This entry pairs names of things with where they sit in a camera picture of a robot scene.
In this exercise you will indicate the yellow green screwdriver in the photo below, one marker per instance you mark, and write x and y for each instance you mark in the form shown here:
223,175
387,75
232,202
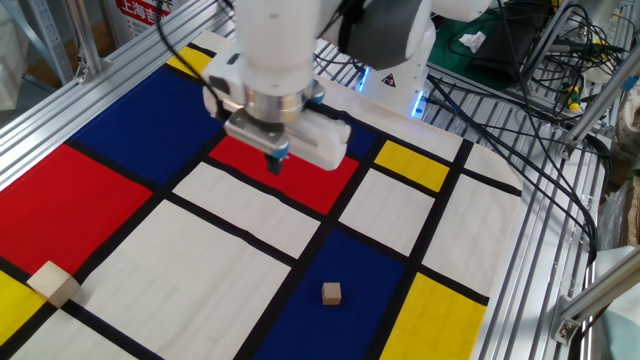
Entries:
573,97

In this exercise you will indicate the long aluminium frame rail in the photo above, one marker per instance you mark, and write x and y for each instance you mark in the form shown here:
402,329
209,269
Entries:
10,155

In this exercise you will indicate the white plastic sheet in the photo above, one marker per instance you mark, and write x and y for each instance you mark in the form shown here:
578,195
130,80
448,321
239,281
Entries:
10,60

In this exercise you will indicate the black bag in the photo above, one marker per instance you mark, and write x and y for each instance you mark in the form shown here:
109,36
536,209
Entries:
500,55

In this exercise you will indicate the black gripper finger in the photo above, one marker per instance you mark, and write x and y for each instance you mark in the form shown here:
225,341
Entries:
278,166
270,162

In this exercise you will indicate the slanted aluminium post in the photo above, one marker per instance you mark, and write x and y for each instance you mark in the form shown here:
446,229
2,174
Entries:
600,100

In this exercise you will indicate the aluminium beam with bracket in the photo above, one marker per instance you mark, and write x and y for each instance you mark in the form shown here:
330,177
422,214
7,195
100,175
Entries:
600,290

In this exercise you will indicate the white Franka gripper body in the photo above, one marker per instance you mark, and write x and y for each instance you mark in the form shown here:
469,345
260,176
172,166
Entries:
325,145

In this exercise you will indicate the red white sign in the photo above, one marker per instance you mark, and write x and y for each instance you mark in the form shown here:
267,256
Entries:
145,12

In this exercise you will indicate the upright aluminium post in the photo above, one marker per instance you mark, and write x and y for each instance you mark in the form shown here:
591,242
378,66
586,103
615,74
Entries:
82,35

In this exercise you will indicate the beige sack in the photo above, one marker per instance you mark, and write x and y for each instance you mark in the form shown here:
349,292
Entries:
629,125

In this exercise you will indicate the green mat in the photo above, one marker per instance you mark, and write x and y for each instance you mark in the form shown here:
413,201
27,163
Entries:
450,55

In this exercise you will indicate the perforated grey metal upright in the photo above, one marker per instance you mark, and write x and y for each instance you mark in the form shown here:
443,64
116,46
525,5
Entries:
50,35

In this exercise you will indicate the small wooden block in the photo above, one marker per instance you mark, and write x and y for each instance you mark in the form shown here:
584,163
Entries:
331,293

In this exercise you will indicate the crumpled white paper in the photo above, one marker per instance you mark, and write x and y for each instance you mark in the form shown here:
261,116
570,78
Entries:
472,41

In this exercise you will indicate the large wooden block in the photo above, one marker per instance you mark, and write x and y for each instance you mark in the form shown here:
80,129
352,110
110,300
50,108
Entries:
52,284

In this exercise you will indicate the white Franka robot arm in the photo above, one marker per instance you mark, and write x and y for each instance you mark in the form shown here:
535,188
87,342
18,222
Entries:
280,40

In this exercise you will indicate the Mondrian pattern cloth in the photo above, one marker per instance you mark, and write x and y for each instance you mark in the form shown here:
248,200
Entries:
225,280

